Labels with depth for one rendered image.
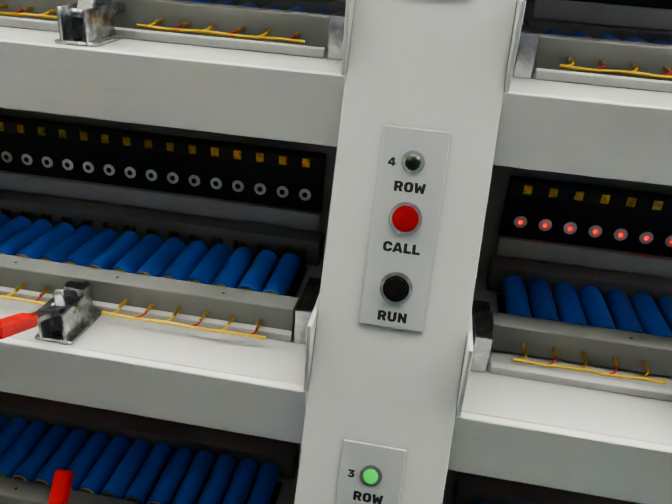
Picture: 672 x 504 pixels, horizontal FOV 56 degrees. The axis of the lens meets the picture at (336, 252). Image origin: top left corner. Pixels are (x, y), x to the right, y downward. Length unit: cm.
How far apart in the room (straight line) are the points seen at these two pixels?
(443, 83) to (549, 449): 23
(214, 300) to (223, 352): 4
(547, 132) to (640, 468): 21
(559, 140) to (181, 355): 28
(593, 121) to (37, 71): 35
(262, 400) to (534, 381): 18
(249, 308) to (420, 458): 16
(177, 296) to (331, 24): 22
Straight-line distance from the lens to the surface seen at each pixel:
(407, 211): 38
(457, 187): 39
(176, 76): 42
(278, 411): 43
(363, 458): 42
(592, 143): 41
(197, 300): 47
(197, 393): 44
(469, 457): 43
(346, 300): 39
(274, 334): 45
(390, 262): 39
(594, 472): 45
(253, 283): 49
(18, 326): 43
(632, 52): 48
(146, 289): 48
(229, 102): 42
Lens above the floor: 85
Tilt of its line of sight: 7 degrees down
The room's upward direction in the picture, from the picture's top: 7 degrees clockwise
